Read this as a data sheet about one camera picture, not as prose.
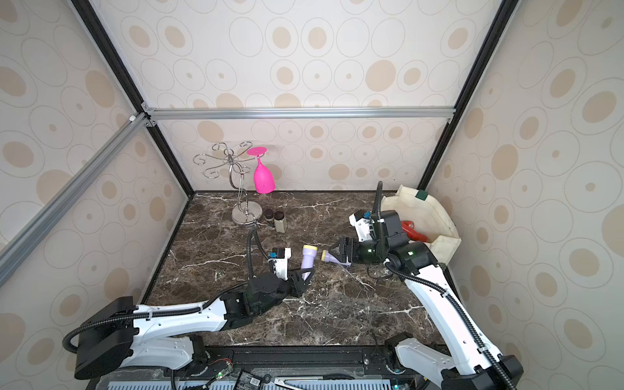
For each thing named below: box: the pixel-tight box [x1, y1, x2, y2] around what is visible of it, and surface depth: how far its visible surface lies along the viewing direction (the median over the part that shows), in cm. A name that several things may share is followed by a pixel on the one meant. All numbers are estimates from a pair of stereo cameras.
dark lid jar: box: [264, 208, 276, 230], surface depth 102 cm
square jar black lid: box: [273, 210, 287, 234], surface depth 102 cm
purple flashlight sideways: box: [300, 244, 318, 282], surface depth 76 cm
